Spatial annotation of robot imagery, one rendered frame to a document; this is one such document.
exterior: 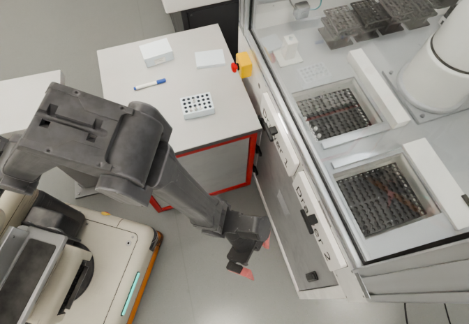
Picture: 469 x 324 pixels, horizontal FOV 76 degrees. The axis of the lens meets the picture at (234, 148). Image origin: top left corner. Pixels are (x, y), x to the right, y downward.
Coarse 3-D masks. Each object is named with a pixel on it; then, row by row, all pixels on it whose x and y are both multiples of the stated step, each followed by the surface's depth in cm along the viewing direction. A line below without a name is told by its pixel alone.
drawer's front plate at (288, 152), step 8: (264, 96) 104; (264, 104) 107; (272, 104) 103; (264, 112) 110; (272, 112) 101; (272, 120) 102; (280, 120) 100; (280, 128) 98; (280, 136) 99; (280, 144) 101; (288, 144) 96; (288, 152) 95; (288, 160) 97; (296, 160) 93; (288, 168) 100; (296, 168) 96
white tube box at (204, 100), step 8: (192, 96) 120; (200, 96) 120; (208, 96) 120; (184, 104) 120; (192, 104) 118; (200, 104) 119; (208, 104) 118; (184, 112) 117; (192, 112) 117; (200, 112) 118; (208, 112) 119
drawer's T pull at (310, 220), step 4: (304, 212) 87; (304, 216) 87; (308, 216) 87; (312, 216) 87; (304, 220) 86; (308, 220) 86; (312, 220) 86; (316, 220) 86; (308, 224) 86; (312, 224) 86; (308, 228) 85; (312, 228) 85; (312, 232) 85
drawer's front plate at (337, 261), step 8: (296, 176) 94; (304, 176) 91; (296, 184) 97; (304, 184) 89; (296, 192) 99; (304, 192) 91; (312, 192) 88; (304, 200) 93; (312, 200) 87; (312, 208) 88; (320, 208) 86; (320, 216) 85; (320, 224) 85; (320, 232) 87; (328, 232) 83; (328, 240) 83; (320, 248) 91; (328, 248) 84; (336, 248) 81; (328, 256) 86; (336, 256) 80; (328, 264) 88; (336, 264) 82; (344, 264) 79
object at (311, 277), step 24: (264, 120) 125; (264, 144) 137; (264, 168) 151; (264, 192) 168; (288, 192) 120; (288, 216) 130; (288, 240) 143; (312, 240) 107; (288, 264) 157; (312, 264) 116; (312, 288) 127; (336, 288) 94
